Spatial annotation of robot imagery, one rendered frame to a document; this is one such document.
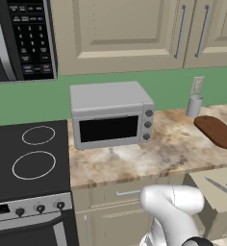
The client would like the beige base cupboard door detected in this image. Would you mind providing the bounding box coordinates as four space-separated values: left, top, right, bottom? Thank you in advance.
74 205 153 246

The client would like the silver base cupboard handle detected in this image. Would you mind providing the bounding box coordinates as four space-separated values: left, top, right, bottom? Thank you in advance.
83 214 89 243

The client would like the grey toaster oven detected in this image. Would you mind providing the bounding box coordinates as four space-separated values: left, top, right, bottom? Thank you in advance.
68 80 156 151

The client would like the white wall socket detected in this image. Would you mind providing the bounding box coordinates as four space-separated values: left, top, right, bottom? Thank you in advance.
191 75 206 96

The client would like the black and silver microwave oven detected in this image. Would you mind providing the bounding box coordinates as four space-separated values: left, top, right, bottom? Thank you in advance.
0 0 59 84

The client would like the wide beige wall cupboard door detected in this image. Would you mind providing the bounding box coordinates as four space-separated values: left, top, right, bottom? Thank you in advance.
50 0 192 77

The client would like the long silver cupboard handle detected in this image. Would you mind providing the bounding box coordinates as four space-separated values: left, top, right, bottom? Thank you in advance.
173 4 189 61
194 4 213 60

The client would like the silver oven door handle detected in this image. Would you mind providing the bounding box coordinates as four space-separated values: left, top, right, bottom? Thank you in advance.
0 211 69 246

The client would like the silver drawer handle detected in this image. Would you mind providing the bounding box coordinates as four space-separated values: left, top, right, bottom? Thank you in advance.
115 188 142 197

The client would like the narrow beige wall cupboard door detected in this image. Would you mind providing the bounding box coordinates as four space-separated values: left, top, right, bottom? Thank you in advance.
183 0 227 69

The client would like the black and silver stove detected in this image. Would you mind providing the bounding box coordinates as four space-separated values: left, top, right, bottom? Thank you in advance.
0 119 80 246

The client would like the beige closed drawer front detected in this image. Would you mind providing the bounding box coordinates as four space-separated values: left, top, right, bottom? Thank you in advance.
71 175 186 213

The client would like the brown wooden cutting board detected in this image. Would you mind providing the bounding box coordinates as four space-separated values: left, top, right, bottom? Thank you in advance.
193 114 227 151

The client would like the beige open drawer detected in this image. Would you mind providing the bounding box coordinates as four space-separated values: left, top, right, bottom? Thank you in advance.
183 165 227 242

